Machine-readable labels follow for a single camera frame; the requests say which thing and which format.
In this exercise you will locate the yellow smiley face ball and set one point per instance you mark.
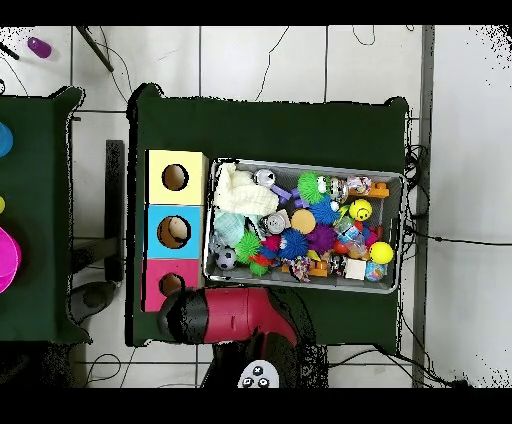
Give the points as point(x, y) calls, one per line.
point(360, 210)

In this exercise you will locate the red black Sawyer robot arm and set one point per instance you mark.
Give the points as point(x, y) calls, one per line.
point(232, 316)

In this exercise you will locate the purple spiky ball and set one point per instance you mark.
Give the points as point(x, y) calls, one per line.
point(322, 238)

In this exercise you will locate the black crushed soda can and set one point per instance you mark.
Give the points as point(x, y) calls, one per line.
point(276, 222)

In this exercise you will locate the blue plastic cup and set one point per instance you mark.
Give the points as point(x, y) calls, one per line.
point(4, 140)

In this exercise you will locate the cream waffle cloth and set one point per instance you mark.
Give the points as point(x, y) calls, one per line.
point(244, 194)

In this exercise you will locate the shallow clear mesh bin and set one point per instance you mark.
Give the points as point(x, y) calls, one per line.
point(394, 240)

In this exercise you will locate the dark green side table cloth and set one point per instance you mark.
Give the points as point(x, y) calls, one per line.
point(36, 160)

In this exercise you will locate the silver crushed can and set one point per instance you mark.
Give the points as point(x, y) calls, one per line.
point(264, 178)

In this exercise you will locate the green fuzzy toy with eyes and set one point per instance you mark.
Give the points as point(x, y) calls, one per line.
point(308, 186)

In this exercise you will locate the blue fuzzy toy with eyes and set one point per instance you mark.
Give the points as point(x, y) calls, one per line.
point(324, 212)

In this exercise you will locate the toy hamburger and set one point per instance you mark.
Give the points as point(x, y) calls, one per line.
point(303, 221)

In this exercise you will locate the black upright panel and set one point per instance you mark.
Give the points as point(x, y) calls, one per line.
point(114, 200)

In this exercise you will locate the wooden box with three holes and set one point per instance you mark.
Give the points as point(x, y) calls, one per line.
point(176, 196)

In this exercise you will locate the black rod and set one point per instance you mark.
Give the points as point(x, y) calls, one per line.
point(94, 48)

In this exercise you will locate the small yellow ball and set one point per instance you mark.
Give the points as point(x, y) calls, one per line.
point(1, 204)

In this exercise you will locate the magenta plastic bowl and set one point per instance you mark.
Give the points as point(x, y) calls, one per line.
point(8, 260)

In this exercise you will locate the plain yellow ball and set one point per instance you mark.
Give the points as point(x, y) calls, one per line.
point(381, 252)

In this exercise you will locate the small black white soccer ball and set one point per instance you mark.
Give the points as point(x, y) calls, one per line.
point(226, 258)

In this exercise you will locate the purple bottle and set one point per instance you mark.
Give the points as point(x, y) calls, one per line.
point(39, 47)

